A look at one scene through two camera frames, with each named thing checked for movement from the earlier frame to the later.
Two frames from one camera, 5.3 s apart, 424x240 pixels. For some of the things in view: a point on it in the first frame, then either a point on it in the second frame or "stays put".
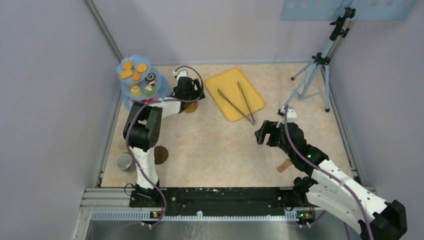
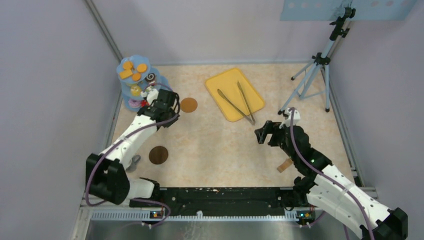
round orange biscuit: [136, 76] stays put
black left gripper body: [196, 94] -> [169, 122]
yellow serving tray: [227, 81] stays put
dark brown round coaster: [161, 154] stays put
